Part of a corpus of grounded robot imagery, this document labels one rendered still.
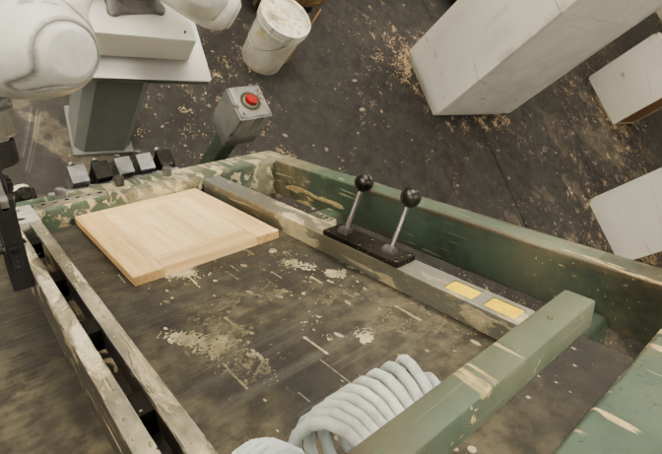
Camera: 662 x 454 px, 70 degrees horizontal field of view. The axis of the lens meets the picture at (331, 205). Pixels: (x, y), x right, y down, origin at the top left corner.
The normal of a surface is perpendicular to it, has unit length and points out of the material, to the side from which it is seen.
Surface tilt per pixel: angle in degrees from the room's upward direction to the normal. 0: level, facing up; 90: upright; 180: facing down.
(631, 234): 90
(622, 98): 90
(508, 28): 90
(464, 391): 51
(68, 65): 47
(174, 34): 2
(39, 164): 0
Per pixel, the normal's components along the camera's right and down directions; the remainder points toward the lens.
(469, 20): -0.81, 0.11
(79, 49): 0.82, 0.28
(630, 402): -0.03, -0.94
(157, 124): 0.49, -0.39
